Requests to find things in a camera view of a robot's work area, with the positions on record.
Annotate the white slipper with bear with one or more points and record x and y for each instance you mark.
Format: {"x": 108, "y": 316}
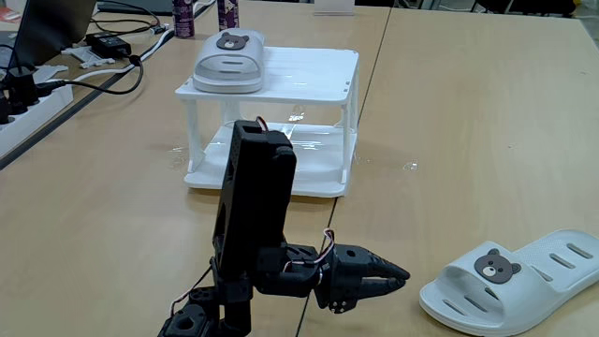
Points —
{"x": 229, "y": 65}
{"x": 515, "y": 290}

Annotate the white two-tier plastic box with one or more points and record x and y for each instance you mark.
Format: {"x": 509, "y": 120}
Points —
{"x": 304, "y": 79}

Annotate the purple drink can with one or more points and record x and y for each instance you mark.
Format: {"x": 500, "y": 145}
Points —
{"x": 228, "y": 14}
{"x": 183, "y": 19}

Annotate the black power adapter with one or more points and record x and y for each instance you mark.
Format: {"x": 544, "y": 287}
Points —
{"x": 108, "y": 44}

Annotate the white plastic parts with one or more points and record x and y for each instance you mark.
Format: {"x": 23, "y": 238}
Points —
{"x": 86, "y": 57}

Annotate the white power strip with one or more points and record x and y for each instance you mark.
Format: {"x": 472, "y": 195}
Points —
{"x": 28, "y": 119}

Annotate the black power plug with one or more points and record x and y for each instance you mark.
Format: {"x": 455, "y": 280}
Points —
{"x": 21, "y": 89}

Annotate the dark laptop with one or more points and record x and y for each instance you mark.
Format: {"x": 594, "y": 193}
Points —
{"x": 51, "y": 28}

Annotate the red flat object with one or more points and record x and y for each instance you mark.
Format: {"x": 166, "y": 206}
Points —
{"x": 9, "y": 15}

